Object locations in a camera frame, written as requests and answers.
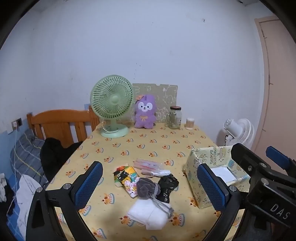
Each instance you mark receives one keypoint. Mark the black clothing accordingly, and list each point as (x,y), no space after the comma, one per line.
(53,157)

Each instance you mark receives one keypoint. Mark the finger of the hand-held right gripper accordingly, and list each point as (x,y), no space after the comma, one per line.
(277,157)
(247,160)

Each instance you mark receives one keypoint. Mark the pink cartoon packet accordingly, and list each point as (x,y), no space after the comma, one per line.
(129,187)

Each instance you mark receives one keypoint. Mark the black yellow packet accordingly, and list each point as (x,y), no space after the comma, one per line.
(124,175)

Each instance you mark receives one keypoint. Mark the patterned paper box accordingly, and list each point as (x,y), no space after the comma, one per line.
(192,176)

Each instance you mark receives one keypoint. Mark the pile of clothes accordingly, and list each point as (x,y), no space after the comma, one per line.
(4,187)

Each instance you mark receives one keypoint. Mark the clear plastic packet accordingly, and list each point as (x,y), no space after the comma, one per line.
(148,164)

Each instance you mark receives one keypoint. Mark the white wall socket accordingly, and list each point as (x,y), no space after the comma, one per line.
(14,125)

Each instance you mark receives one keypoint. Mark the white paper pad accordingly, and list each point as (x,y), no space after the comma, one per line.
(222,173)

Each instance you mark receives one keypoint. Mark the beige door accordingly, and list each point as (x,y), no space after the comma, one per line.
(277,69)

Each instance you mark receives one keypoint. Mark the glass jar with dark lid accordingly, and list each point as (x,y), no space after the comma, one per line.
(174,118)

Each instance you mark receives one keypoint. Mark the white cloth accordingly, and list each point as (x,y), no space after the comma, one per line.
(27,192)

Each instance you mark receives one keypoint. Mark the blue bed sheet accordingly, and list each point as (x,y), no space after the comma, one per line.
(13,227)

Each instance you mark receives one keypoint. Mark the colourful tissue pack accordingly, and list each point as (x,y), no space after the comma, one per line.
(120,169)

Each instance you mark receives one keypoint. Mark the blue plaid pillow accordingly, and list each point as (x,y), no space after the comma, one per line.
(27,153)

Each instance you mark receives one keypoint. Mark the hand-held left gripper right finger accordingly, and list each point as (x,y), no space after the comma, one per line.
(212,185)

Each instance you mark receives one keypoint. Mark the tan white packet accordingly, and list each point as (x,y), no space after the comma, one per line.
(161,172)

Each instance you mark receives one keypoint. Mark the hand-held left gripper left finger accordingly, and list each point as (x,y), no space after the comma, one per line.
(89,185)

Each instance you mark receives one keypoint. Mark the cotton swab container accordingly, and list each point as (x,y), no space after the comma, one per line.
(190,124)

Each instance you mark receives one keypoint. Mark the green desk fan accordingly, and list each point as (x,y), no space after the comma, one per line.
(114,99)

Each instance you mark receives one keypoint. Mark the black plastic bag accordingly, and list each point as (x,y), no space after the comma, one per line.
(167,183)

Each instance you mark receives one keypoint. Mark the purple plush toy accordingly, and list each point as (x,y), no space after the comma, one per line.
(145,115)

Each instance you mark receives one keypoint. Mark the patterned beige board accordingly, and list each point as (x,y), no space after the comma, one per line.
(166,95)

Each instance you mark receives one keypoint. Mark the wooden chair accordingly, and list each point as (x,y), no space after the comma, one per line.
(57,122)

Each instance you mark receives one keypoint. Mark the white standing fan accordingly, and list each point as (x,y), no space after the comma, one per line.
(245,134)

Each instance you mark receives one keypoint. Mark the black wall switch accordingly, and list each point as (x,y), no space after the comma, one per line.
(19,122)

